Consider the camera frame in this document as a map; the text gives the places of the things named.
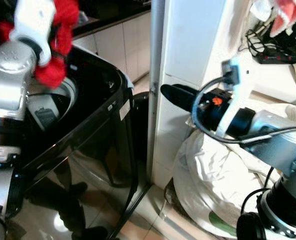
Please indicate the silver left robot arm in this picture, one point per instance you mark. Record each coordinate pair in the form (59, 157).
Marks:
(5, 80)

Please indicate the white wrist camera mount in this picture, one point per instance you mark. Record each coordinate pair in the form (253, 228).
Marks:
(240, 95)
(33, 20)

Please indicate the white washer label sticker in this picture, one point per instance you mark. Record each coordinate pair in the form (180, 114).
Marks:
(124, 110)

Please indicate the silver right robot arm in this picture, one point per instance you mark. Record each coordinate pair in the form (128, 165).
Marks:
(283, 150)

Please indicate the steel washer drum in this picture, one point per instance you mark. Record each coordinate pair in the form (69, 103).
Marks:
(63, 97)

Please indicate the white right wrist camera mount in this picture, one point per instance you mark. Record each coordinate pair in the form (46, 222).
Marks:
(240, 95)

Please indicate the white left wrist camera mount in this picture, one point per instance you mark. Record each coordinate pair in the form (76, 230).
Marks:
(33, 20)

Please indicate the pink and white towel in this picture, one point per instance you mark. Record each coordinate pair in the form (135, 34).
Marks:
(288, 17)

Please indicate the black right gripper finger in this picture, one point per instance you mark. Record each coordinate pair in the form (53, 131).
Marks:
(178, 92)
(188, 106)

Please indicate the black top-load washing machine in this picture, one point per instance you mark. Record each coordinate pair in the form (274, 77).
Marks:
(88, 150)

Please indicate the grey metal pipe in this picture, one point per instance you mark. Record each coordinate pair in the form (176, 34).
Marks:
(155, 75)

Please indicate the white kitchen base cabinets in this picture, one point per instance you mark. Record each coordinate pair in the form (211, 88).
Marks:
(118, 45)

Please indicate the red knitted garment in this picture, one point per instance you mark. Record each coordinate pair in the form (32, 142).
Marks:
(53, 75)

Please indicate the white cloth laundry bag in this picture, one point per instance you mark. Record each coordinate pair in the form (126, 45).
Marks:
(213, 175)

